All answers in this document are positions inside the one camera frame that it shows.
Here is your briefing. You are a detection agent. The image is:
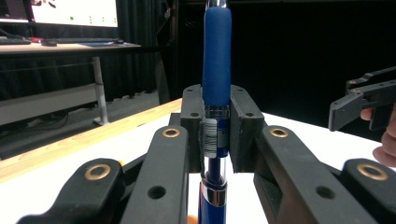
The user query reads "white table board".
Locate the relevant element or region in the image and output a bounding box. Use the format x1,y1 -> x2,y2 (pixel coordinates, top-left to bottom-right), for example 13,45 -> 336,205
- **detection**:
0,110 -> 396,224

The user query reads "white-framed desk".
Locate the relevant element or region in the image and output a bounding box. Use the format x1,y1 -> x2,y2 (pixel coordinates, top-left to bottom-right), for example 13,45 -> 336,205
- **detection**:
0,41 -> 143,127

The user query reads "dark curtain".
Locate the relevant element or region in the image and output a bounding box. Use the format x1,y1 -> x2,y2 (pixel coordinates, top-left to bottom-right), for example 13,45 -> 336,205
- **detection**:
117,0 -> 176,105

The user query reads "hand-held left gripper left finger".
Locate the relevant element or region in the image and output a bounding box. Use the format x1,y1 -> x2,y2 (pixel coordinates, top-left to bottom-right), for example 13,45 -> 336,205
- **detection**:
120,84 -> 206,224

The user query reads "computer monitor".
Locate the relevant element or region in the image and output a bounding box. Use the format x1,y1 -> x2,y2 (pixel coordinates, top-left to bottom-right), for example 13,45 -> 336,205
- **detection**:
29,0 -> 120,28

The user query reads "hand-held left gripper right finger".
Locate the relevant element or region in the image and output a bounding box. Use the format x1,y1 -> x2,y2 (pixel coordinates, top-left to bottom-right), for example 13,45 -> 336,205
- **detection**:
229,84 -> 379,224

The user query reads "wooden table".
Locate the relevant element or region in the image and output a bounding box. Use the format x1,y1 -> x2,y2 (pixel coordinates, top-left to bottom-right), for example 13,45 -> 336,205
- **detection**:
0,98 -> 183,185

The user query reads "black keyboard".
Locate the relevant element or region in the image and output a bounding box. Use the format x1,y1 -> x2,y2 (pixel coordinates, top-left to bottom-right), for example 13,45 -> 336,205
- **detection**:
52,37 -> 120,45

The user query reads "blue pen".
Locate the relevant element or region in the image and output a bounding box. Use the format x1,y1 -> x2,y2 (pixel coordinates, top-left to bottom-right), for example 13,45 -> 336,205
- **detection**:
198,0 -> 233,224

